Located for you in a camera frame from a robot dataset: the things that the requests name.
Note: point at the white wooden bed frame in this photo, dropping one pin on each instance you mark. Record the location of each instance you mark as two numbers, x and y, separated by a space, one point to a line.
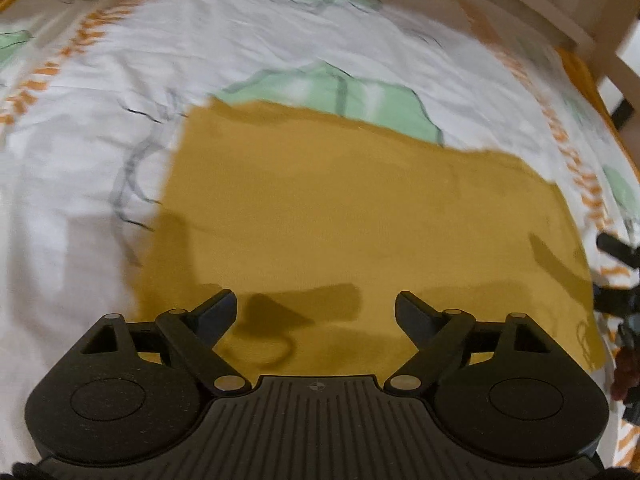
550 5

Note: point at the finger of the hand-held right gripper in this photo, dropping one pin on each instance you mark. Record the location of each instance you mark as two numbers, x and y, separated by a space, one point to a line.
617 246
617 298

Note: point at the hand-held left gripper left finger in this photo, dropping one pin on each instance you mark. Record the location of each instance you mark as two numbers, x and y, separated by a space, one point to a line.
218 313

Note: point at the yellow bed sheet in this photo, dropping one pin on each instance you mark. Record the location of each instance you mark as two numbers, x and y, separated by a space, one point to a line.
585 80

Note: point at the mustard yellow knit sweater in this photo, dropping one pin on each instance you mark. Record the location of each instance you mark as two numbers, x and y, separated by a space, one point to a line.
350 220

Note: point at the white printed duvet cover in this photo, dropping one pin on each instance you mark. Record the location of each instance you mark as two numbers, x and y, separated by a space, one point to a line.
150 50

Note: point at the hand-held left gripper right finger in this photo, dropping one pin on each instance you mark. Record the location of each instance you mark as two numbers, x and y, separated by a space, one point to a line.
415 316

